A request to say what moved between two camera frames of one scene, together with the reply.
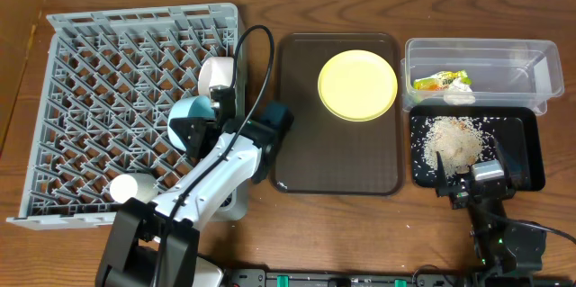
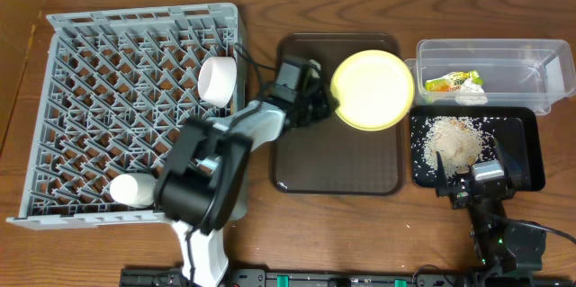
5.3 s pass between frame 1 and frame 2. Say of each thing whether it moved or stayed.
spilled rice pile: stayed
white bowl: stayed
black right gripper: stayed
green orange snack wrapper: moved
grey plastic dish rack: stayed
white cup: stayed
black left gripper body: moved
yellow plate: moved
